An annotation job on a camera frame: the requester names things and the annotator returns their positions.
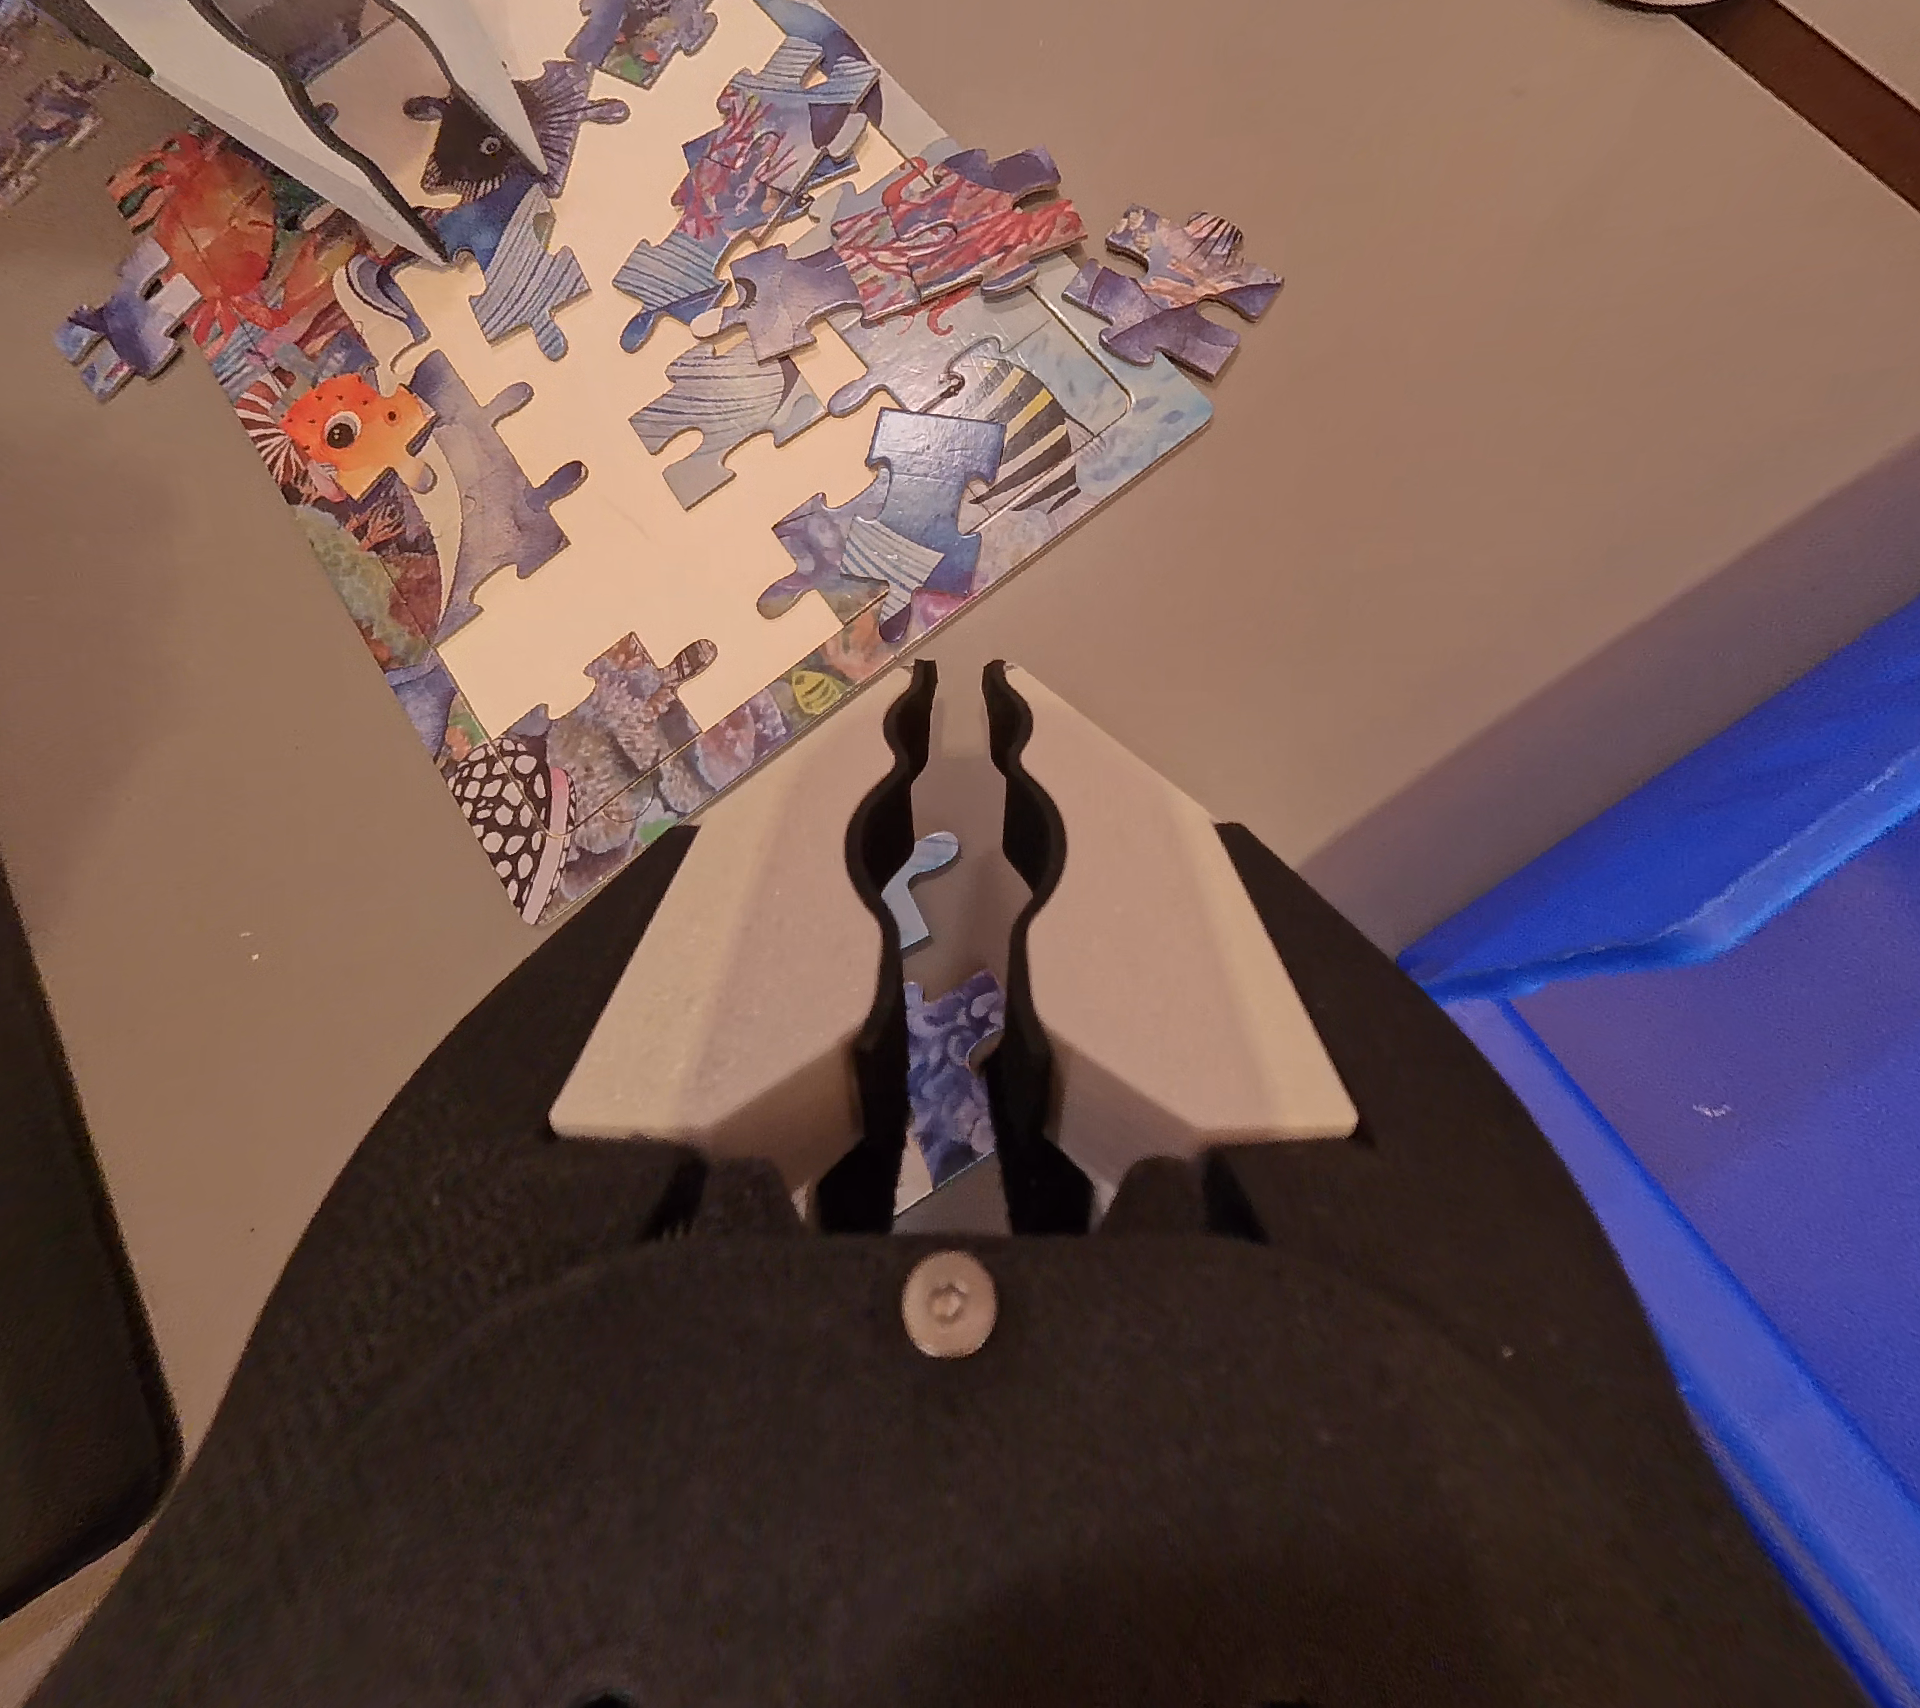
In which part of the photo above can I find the mottled lavender yellow fish piece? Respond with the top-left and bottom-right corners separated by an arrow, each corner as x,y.
755,491 -> 888,619

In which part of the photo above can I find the red coral purple puzzle piece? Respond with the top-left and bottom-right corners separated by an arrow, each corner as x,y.
885,144 -> 1086,308

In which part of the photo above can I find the lavender pink spiky puzzle piece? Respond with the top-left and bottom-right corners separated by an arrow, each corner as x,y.
1063,204 -> 1288,382

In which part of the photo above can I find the purple blue white puzzle piece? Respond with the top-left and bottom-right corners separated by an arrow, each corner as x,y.
52,239 -> 204,402

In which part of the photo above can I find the lavender coral orange puzzle piece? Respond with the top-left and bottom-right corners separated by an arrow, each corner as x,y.
904,970 -> 1009,1192

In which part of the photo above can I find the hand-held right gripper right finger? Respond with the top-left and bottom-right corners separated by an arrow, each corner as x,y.
982,658 -> 1362,1239

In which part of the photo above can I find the blue dark coral puzzle piece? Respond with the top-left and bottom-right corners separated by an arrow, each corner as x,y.
566,0 -> 722,91

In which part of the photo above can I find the navy striped puzzle piece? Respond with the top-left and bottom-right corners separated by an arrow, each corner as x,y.
613,222 -> 744,342

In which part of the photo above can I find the black sea urchin puzzle piece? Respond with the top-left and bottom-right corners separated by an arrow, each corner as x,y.
409,58 -> 632,203

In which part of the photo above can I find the red tipped tail puzzle piece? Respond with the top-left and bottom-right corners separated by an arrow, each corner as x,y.
342,252 -> 439,368

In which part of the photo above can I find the blue red coral puzzle piece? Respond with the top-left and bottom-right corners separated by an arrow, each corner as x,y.
672,103 -> 820,240

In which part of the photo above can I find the light blue anemone puzzle piece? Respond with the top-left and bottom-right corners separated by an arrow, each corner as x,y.
875,827 -> 967,959

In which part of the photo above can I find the lavender white whale puzzle piece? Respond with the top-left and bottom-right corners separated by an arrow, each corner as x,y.
409,350 -> 540,497

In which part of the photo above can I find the red green coral puzzle piece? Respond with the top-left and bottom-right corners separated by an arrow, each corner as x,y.
828,200 -> 963,322

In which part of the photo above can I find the purple eyelash puzzle piece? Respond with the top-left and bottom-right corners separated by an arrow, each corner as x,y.
717,242 -> 872,368

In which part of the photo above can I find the purple white sail puzzle piece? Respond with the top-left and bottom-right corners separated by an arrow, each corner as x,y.
434,454 -> 591,638

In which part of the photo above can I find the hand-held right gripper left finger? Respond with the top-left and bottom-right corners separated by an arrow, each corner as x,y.
546,658 -> 941,1239

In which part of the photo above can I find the lavender bubble puzzle piece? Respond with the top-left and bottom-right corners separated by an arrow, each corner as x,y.
0,64 -> 115,210

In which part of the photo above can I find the orange print puzzle piece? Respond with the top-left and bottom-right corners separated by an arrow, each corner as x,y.
277,372 -> 439,503

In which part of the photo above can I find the sea print puzzle board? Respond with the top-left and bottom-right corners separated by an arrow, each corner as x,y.
105,0 -> 1215,929

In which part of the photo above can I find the blue plastic bin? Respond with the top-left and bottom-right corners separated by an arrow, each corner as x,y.
1394,598 -> 1920,1708

